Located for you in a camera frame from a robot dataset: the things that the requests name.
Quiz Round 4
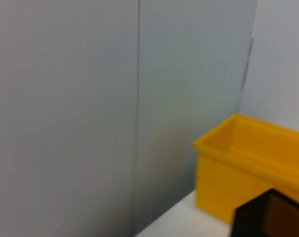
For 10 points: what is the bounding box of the black mesh pen holder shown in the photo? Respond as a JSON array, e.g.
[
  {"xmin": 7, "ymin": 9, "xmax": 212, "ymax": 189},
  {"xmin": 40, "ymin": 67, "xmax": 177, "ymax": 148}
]
[{"xmin": 232, "ymin": 187, "xmax": 299, "ymax": 237}]

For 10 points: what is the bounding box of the yellow plastic bin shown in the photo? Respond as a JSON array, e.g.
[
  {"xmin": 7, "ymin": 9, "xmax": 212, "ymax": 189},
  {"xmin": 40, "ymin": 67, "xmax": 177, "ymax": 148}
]
[{"xmin": 193, "ymin": 113, "xmax": 299, "ymax": 224}]

